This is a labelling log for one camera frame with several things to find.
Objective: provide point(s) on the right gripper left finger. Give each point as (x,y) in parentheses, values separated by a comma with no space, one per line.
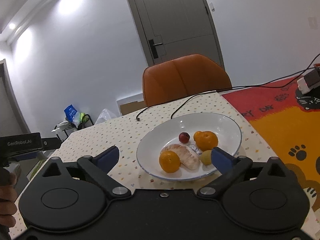
(69,196)

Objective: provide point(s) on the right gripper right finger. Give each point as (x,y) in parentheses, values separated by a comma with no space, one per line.
(256,195)

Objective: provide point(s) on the yellow green fruit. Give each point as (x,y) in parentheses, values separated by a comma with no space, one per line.
(205,157)

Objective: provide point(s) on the peeled pomelo segment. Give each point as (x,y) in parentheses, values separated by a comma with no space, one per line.
(188,157)

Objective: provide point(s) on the red plum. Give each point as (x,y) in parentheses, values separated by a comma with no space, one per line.
(184,137)

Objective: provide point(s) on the large orange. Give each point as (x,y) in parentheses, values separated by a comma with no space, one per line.
(169,161)

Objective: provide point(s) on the person's left hand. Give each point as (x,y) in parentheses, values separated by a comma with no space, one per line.
(8,207)

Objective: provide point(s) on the black metal shelf rack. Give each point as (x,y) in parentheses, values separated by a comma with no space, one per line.
(65,128)

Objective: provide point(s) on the blue white package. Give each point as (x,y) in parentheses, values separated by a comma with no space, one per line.
(72,115)

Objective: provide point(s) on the floral white tablecloth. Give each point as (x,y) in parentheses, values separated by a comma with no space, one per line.
(157,208)

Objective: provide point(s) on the red orange cartoon mat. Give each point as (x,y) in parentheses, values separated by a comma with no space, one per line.
(289,122)

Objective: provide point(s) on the clear plastic bag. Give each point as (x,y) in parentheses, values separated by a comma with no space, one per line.
(104,116)

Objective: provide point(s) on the white ceramic bowl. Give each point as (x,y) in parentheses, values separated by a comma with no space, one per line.
(149,149)

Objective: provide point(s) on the brown cardboard sheet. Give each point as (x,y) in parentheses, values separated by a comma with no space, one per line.
(131,107)

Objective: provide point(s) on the white power adapter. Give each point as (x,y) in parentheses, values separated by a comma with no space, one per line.
(309,81)

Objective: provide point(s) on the orange leather chair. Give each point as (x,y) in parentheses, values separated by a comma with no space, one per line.
(182,77)

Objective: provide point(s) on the grey door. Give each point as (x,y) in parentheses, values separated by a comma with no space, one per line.
(184,27)

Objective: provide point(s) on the white board against wall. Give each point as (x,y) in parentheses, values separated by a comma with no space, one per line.
(130,98)

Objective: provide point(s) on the black door handle lock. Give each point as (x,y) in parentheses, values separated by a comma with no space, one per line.
(153,47)

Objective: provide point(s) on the small white wall plate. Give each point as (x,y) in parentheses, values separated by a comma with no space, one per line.
(212,8)

